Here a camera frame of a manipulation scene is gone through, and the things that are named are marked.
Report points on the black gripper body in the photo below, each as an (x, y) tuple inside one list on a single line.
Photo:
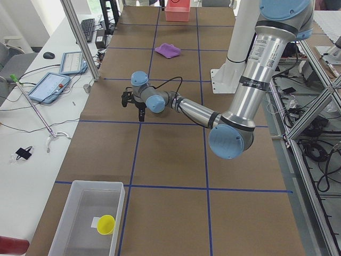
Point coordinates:
[(139, 105)]

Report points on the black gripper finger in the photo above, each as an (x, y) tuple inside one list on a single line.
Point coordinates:
[(141, 114)]

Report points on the yellow plastic cup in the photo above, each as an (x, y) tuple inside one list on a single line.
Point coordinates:
[(106, 225)]

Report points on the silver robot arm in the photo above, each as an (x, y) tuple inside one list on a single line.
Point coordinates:
[(231, 133)]

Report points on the purple microfiber cloth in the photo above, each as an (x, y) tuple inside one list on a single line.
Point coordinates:
[(168, 50)]

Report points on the black power adapter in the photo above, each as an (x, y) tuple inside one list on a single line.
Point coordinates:
[(100, 39)]

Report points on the upper blue teach pendant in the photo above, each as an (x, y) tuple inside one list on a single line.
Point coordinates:
[(72, 63)]

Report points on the blue teach pendant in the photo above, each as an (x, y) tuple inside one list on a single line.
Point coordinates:
[(49, 88), (72, 63)]

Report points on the long grabber stick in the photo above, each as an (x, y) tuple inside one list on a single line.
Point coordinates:
[(53, 135)]

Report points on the lower blue teach pendant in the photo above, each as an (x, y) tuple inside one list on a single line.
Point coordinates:
[(49, 88)]

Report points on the black keyboard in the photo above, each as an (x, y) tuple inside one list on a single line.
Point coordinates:
[(87, 27)]

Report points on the pink plastic tray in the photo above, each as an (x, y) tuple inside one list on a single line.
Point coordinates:
[(178, 11)]

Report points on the black computer mouse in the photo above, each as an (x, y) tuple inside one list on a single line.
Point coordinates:
[(48, 55)]

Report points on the clear plastic bin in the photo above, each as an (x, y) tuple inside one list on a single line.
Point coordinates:
[(87, 201)]

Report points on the red cylinder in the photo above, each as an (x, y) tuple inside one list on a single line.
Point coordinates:
[(14, 246)]

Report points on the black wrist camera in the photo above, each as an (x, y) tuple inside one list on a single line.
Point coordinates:
[(126, 98)]

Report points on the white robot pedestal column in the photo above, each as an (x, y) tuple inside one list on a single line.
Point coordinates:
[(226, 79)]

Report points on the aluminium frame post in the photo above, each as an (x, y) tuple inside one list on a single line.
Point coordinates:
[(80, 38)]

